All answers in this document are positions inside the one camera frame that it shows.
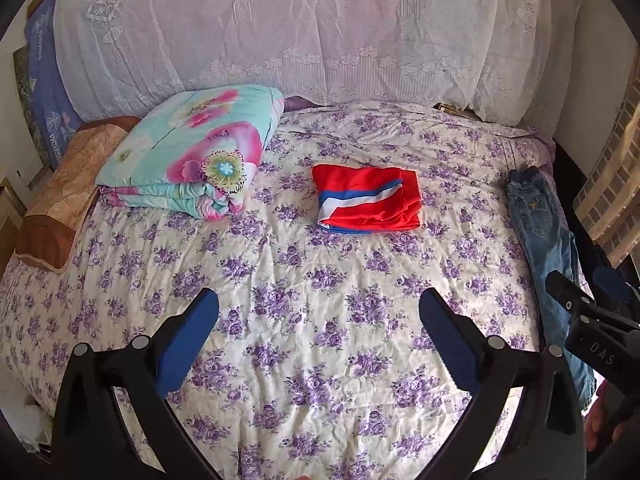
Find red pants with blue-white stripe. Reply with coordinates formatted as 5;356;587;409
311;164;422;234

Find person's hand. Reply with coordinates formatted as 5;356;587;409
584;380;608;452

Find blue denim jeans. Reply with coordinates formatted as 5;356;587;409
505;164;599;411

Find beige checkered curtain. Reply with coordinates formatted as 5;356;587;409
574;73;640;266

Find brown orange pillow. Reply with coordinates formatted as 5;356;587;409
14;116;140;274

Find purple floral bed sheet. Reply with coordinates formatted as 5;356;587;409
1;103;554;479

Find white lace headboard cover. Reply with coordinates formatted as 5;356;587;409
54;0;580;128

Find folded colourful floral quilt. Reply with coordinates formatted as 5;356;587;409
96;84;284;221

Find blue patterned pillow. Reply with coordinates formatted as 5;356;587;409
25;0;82;169

